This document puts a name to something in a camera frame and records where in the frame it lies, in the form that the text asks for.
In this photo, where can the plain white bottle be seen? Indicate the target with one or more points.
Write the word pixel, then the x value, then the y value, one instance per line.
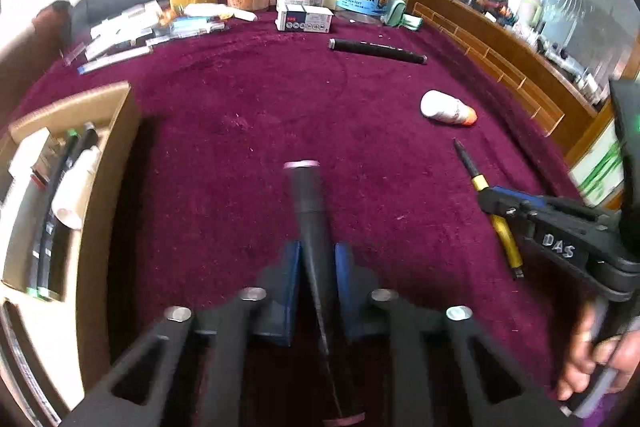
pixel 75 192

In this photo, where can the black marker pink cap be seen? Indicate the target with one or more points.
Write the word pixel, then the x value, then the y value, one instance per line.
pixel 312 217

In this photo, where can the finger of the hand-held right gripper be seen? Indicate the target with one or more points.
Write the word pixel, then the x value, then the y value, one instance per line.
pixel 525 198
pixel 510 213

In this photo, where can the wooden cabinet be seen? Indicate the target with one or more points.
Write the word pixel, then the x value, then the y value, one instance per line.
pixel 500 47

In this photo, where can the white power adapter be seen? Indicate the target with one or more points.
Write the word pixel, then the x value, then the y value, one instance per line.
pixel 30 152

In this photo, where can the small white blue box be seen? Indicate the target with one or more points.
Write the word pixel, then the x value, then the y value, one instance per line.
pixel 305 19

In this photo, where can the white tube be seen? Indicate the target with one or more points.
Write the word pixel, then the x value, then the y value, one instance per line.
pixel 215 11

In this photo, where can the person's right hand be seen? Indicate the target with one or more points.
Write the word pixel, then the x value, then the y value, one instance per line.
pixel 627 357

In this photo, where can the white bottle orange cap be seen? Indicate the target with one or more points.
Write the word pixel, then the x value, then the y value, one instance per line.
pixel 442 107

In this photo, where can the black marker green cap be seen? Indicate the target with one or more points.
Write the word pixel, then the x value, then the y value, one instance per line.
pixel 40 252

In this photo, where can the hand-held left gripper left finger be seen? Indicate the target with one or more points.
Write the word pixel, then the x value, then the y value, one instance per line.
pixel 287 297

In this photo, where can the brown cardboard box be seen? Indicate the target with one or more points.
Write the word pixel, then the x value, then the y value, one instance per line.
pixel 115 207

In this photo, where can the green tape dispenser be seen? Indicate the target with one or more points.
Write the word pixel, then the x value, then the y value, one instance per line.
pixel 400 12

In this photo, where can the black marker light-blue cap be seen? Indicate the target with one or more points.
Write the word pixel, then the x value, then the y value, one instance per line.
pixel 56 252

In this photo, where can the orange black toy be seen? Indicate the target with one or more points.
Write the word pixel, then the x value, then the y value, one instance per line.
pixel 497 9

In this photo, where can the yellow pen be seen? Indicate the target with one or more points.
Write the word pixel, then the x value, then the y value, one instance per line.
pixel 507 242

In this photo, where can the pile of pens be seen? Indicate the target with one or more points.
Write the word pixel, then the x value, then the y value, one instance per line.
pixel 135 32

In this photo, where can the green white package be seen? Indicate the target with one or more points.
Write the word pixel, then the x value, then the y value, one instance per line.
pixel 597 167

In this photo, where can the brown chair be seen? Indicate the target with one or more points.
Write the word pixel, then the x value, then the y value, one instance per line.
pixel 30 42

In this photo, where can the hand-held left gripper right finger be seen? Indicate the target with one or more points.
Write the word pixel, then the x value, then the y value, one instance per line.
pixel 350 297

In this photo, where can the black marker dark-grey cap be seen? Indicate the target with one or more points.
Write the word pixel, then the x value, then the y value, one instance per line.
pixel 375 51

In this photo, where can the small grey orange box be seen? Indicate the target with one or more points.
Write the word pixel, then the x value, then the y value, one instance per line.
pixel 47 162

